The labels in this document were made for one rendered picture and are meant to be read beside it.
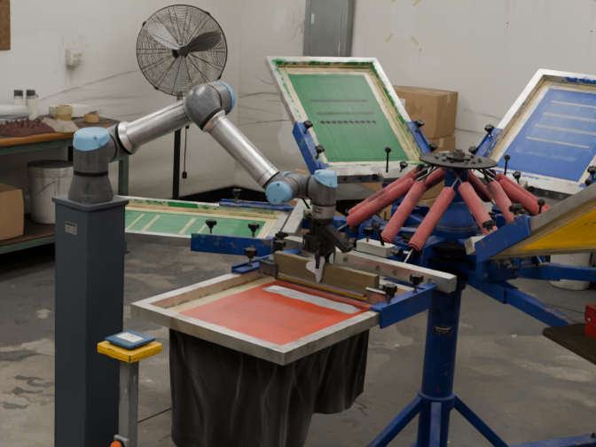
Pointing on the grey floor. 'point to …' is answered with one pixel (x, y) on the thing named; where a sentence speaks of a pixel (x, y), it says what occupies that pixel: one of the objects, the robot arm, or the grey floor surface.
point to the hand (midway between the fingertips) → (324, 278)
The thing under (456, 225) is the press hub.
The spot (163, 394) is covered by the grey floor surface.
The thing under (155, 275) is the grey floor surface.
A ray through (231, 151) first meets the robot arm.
